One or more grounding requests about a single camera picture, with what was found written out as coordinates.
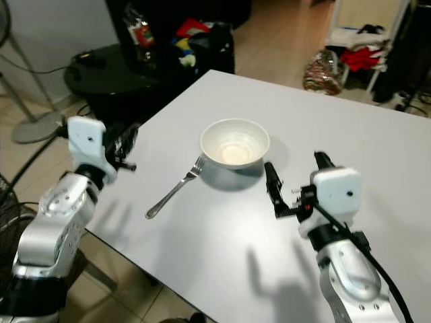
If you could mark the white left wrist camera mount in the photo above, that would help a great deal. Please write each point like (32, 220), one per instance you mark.
(86, 142)

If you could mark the clear plastic bag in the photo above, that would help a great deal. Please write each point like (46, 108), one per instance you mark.
(141, 35)

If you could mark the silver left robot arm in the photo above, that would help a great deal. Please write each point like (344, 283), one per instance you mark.
(50, 229)

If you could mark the silver metal fork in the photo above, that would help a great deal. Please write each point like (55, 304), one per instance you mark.
(172, 192)

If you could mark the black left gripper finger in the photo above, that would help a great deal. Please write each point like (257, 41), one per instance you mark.
(129, 140)
(114, 140)

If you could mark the red yellow blue cloth pile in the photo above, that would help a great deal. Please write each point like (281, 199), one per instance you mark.
(187, 42)

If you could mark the grey standing fan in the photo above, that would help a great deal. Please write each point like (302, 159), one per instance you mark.
(38, 128)

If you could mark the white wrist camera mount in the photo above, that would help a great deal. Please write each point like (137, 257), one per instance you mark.
(337, 192)
(86, 142)

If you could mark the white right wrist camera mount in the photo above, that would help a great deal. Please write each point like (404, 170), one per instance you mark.
(337, 192)

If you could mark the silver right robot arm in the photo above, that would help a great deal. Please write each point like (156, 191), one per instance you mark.
(350, 269)

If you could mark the black bag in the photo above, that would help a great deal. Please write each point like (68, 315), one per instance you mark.
(217, 47)

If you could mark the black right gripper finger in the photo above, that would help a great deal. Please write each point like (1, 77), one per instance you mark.
(322, 161)
(274, 185)

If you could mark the patterned red white bag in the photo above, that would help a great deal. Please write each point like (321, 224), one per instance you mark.
(322, 73)

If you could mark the white ceramic bowl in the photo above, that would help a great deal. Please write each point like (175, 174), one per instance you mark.
(234, 145)

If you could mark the white shelf rack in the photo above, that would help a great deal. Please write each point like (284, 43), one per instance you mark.
(396, 40)

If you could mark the small black device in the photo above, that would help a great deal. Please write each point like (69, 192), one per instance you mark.
(91, 59)

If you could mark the tall black furniture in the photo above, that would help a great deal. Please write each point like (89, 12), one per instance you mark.
(407, 57)

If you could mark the black round side table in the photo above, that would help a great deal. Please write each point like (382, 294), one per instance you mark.
(108, 84)

